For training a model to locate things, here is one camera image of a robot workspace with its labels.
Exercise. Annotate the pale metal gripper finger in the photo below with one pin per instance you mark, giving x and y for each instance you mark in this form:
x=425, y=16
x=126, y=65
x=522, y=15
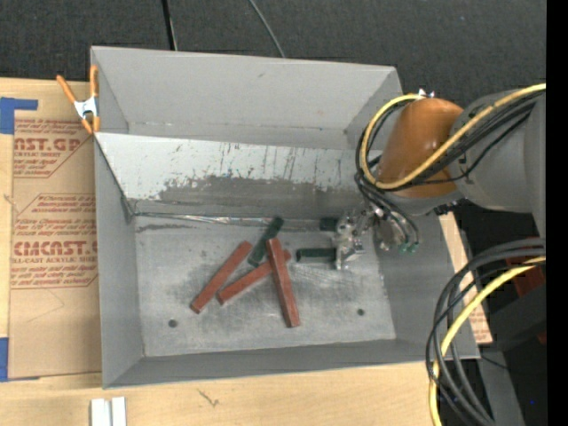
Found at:
x=342, y=230
x=348, y=255

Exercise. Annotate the dark green flat block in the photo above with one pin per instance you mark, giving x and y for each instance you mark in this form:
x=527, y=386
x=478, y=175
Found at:
x=265, y=242
x=316, y=254
x=328, y=224

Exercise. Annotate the red-brown flat block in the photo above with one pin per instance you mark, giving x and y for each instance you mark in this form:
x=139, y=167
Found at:
x=248, y=282
x=284, y=286
x=222, y=277

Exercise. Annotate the grey metal bin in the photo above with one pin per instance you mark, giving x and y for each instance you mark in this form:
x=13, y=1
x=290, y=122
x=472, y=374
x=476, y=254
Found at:
x=248, y=322

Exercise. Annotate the brown cardboard board, red print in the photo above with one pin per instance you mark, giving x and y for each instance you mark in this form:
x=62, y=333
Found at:
x=53, y=309

